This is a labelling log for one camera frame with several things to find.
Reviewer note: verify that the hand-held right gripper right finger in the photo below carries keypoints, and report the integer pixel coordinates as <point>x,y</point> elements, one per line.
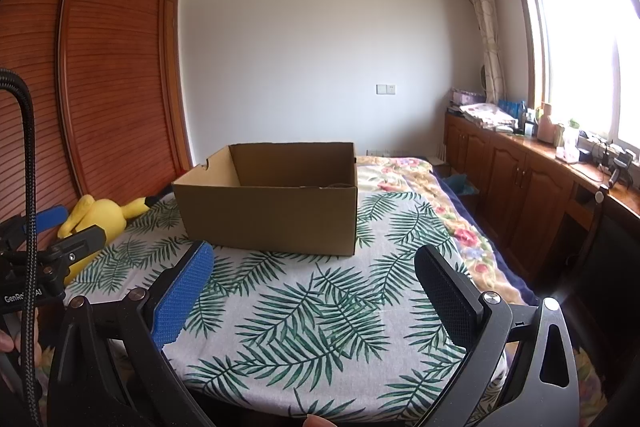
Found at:
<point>445,302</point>

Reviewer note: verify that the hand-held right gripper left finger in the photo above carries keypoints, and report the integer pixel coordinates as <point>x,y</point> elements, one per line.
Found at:
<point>182,297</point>

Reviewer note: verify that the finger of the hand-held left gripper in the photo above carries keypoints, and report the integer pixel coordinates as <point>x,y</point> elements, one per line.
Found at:
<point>80,244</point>
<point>52,216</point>

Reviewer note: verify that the brown cardboard box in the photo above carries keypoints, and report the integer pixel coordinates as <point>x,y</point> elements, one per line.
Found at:
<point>270,217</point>

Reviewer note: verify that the person's left hand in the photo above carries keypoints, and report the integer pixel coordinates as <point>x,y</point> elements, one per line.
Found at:
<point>6,342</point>

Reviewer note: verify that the person's right hand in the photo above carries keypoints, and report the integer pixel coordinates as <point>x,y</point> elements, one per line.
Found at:
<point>317,422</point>

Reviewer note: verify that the yellow plush toy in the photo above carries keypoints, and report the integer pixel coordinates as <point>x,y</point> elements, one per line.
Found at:
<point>100,214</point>

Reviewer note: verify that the teal cloth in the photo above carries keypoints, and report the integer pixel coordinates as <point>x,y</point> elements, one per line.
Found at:
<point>460,184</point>

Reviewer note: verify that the floral blanket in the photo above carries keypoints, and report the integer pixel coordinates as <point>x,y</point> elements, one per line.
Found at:
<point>400,172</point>

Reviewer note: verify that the long wooden cabinet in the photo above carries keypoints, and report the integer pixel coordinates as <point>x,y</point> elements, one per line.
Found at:
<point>515,182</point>

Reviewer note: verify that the brown wooden wardrobe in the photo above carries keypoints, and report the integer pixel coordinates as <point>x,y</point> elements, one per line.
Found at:
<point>115,67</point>

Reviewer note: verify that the black chair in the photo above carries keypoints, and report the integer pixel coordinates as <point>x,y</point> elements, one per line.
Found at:
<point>615,247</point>

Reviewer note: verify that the folded patterned cloth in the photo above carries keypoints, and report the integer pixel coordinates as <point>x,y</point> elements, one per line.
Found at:
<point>487,114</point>

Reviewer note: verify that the white clear container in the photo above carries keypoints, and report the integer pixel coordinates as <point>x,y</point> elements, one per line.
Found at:
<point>567,142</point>

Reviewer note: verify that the pink bottle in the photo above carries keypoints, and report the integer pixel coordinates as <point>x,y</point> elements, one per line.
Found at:
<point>546,124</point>

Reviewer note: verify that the blue packets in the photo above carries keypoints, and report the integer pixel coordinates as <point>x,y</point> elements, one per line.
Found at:
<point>511,107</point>

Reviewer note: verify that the pink box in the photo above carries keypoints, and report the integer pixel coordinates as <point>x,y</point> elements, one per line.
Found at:
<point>467,96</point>

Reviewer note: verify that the small black tripod device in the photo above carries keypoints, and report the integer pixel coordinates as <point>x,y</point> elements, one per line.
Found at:
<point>621,167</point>

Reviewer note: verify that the patterned beige curtain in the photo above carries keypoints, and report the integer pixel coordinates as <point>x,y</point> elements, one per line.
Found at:
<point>485,17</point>

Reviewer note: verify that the wooden framed window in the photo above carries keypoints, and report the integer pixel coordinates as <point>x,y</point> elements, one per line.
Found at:
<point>575,37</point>

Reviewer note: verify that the white wall switch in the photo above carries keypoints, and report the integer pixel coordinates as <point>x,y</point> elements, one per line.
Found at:
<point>386,89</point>

